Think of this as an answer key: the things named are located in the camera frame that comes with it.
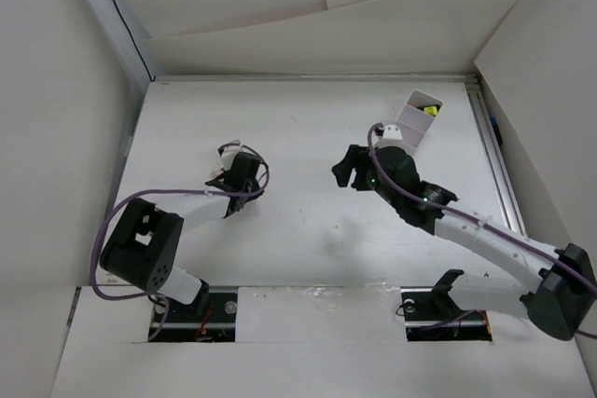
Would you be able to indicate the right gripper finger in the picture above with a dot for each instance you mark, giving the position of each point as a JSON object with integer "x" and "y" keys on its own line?
{"x": 343, "y": 170}
{"x": 363, "y": 179}

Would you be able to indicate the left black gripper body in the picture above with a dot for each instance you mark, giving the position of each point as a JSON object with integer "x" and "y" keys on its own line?
{"x": 252, "y": 186}

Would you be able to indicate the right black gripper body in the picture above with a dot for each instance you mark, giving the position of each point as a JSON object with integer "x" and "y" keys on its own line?
{"x": 375, "y": 183}

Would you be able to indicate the yellow highlighter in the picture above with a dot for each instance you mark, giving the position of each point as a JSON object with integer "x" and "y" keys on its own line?
{"x": 431, "y": 110}

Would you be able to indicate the blue highlighter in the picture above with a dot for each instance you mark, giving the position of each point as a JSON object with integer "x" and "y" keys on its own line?
{"x": 496, "y": 130}

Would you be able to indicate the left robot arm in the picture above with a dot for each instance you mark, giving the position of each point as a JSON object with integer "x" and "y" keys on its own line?
{"x": 139, "y": 239}

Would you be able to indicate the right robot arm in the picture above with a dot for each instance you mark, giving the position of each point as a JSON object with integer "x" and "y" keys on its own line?
{"x": 560, "y": 282}

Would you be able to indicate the white divided pen holder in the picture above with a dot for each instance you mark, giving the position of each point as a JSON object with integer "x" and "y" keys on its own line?
{"x": 413, "y": 122}

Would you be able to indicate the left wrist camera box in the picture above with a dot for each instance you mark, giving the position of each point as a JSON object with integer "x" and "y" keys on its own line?
{"x": 229, "y": 149}

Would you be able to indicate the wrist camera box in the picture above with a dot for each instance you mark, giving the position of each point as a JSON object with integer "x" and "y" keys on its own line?
{"x": 229, "y": 149}
{"x": 389, "y": 132}

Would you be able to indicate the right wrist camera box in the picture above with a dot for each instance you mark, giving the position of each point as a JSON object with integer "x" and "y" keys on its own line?
{"x": 389, "y": 132}

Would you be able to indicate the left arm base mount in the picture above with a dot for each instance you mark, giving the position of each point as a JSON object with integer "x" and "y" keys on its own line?
{"x": 216, "y": 323}

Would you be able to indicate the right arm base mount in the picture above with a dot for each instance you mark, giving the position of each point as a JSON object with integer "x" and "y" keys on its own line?
{"x": 430, "y": 315}

